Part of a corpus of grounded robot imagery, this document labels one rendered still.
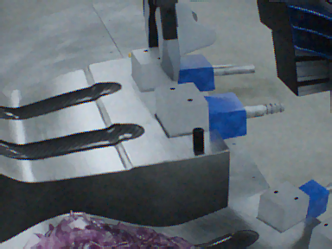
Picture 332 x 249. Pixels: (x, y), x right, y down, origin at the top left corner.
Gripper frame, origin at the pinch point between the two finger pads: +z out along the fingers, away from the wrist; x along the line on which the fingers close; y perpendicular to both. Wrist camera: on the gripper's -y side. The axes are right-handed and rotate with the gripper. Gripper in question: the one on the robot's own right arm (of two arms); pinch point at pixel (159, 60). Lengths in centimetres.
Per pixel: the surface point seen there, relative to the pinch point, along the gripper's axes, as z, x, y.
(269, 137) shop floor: 92, 157, 67
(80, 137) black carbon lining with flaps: 2.7, -9.5, -10.2
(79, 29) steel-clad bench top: 11, 52, -3
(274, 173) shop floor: 92, 133, 61
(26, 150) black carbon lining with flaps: 3.1, -9.7, -17.4
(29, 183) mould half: 2.9, -17.8, -18.0
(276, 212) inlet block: 3.6, -29.5, 3.6
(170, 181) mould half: 4.1, -17.8, -3.5
